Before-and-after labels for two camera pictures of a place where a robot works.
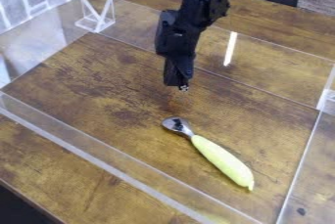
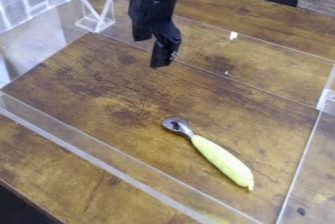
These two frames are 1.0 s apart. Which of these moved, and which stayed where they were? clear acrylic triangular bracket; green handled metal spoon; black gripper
Moved: black gripper
Stayed: green handled metal spoon; clear acrylic triangular bracket
